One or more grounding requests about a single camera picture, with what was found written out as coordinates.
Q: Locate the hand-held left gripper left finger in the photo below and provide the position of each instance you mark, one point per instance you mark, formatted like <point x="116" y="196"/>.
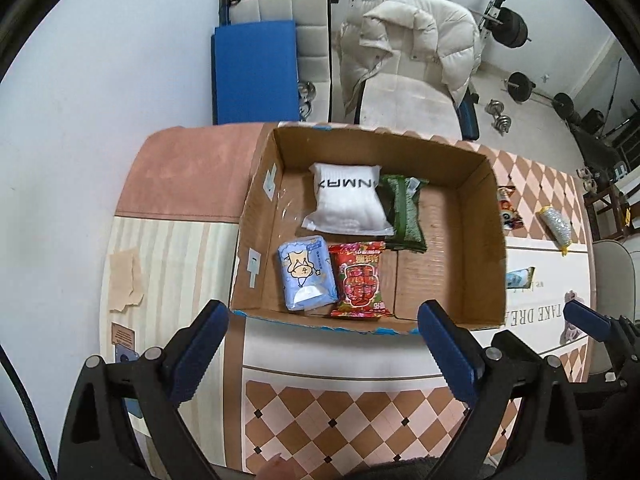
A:
<point x="199" y="352"/>

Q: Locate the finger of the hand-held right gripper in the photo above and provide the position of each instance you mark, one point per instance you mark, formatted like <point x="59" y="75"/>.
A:
<point x="586" y="318"/>

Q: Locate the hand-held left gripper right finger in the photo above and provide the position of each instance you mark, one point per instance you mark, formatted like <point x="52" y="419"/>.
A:
<point x="449" y="352"/>

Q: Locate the brown cardboard box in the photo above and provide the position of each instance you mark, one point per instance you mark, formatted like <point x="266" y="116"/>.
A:
<point x="450" y="240"/>

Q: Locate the small purple soft toy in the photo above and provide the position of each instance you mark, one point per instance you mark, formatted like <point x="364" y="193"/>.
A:
<point x="571" y="329"/>

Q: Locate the green soft packet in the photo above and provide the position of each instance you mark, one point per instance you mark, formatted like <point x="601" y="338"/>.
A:
<point x="406" y="212"/>

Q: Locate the white soft packet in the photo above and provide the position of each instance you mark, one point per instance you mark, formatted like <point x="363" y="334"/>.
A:
<point x="347" y="200"/>

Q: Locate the white armchair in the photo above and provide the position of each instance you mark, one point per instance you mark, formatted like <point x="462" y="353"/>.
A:
<point x="617" y="275"/>

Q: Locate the brown label tag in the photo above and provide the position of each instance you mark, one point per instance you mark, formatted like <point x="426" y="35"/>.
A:
<point x="123" y="335"/>

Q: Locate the light blue packet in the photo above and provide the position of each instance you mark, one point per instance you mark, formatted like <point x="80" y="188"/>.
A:
<point x="519" y="278"/>

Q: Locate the silver yellow packet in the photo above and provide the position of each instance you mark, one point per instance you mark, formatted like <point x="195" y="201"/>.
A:
<point x="556" y="225"/>

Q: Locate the tan paper scrap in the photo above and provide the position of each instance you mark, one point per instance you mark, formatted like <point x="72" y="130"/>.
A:
<point x="126" y="280"/>

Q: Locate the dark wooden stool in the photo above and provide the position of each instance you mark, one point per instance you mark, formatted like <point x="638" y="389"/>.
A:
<point x="607" y="212"/>

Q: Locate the red snack packet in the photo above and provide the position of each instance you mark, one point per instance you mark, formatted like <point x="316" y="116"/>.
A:
<point x="361" y="280"/>

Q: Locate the colourful cartoon packet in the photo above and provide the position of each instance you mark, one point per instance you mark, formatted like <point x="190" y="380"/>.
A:
<point x="510" y="210"/>

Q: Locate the blue cartoon tissue pack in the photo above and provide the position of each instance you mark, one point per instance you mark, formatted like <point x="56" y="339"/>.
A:
<point x="305" y="272"/>

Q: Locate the white shoes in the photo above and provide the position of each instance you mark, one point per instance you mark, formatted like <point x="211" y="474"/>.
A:
<point x="587" y="177"/>

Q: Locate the black exercise machine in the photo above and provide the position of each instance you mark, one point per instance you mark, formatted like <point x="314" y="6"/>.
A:
<point x="602" y="135"/>

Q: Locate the barbell with round black plates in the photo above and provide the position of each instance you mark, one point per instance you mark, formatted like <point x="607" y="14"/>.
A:
<point x="520" y="86"/>

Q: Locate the white upholstered chair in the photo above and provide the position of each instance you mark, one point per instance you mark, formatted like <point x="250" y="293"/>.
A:
<point x="407" y="102"/>

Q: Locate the chrome dumbbell pair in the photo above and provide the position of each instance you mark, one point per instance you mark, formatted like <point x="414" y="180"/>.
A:
<point x="307" y="101"/>

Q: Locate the blue folded exercise mat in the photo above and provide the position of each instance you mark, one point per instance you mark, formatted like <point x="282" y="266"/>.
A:
<point x="255" y="72"/>

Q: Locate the angled barbell on rack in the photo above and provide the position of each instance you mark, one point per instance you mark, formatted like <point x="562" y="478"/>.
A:
<point x="512" y="27"/>

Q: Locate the white down jacket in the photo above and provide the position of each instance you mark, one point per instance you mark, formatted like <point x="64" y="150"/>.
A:
<point x="415" y="35"/>

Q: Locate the white padded bench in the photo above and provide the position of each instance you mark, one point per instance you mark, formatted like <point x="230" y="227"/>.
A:
<point x="312" y="40"/>

